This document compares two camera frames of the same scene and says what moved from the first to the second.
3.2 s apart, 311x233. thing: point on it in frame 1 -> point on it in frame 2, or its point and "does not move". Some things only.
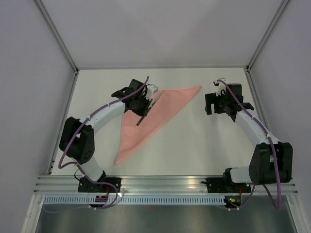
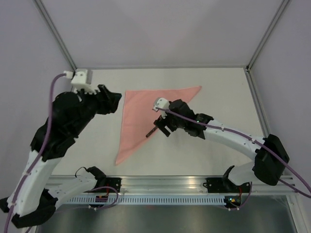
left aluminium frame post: (56, 34) does not move
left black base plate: (85, 186) does not move
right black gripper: (212, 98) -> (162, 127)
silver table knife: (153, 103) -> (153, 129)
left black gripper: (143, 112) -> (112, 98)
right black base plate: (218, 185) does not move
